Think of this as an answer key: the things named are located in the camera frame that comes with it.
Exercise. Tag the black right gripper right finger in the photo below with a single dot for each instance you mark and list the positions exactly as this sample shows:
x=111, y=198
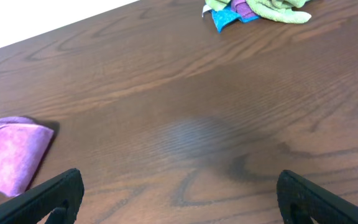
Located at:
x=302, y=201

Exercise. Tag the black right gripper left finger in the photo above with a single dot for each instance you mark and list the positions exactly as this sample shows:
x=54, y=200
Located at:
x=59, y=199

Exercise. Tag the purple cloth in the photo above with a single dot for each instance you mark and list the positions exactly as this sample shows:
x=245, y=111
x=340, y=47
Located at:
x=23, y=143
x=241, y=7

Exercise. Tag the green cloth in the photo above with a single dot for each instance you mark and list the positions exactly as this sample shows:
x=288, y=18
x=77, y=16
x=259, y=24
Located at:
x=274, y=10

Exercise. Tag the blue cloth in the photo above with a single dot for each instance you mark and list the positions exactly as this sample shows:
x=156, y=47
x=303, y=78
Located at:
x=226, y=16

